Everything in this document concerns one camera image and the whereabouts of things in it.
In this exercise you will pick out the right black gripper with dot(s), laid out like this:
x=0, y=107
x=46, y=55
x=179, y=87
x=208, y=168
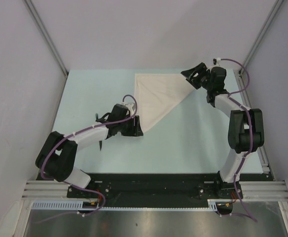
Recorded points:
x=201, y=69

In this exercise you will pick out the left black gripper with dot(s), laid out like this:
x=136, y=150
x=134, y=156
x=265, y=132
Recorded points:
x=135, y=130

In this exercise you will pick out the white cloth napkin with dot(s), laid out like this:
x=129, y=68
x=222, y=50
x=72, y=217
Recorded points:
x=157, y=95

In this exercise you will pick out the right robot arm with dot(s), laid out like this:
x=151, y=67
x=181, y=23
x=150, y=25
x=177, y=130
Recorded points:
x=246, y=128

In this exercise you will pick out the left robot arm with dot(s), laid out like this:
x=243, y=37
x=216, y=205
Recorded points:
x=57, y=156

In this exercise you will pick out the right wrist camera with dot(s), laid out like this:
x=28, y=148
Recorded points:
x=217, y=62

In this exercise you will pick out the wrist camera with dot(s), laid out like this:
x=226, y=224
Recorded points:
x=132, y=107
x=217, y=62

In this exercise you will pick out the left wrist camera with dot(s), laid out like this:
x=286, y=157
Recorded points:
x=132, y=107

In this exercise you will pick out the teal handled knife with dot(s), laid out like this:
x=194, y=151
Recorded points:
x=100, y=144

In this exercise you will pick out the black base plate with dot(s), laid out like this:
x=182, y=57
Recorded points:
x=161, y=190

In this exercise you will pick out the right aluminium corner post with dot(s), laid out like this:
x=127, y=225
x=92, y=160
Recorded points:
x=264, y=30

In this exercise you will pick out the aluminium corner post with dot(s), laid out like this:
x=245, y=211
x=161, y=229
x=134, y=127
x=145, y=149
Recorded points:
x=264, y=30
x=34, y=14

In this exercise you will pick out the right side aluminium rail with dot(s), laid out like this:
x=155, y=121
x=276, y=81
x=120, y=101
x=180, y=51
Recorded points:
x=257, y=126

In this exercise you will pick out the aluminium rail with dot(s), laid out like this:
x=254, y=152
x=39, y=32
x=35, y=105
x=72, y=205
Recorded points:
x=252, y=190
x=257, y=126

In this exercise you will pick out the front aluminium rail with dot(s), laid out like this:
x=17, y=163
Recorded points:
x=252, y=190

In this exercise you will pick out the left aluminium corner post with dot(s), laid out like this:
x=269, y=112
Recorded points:
x=34, y=14

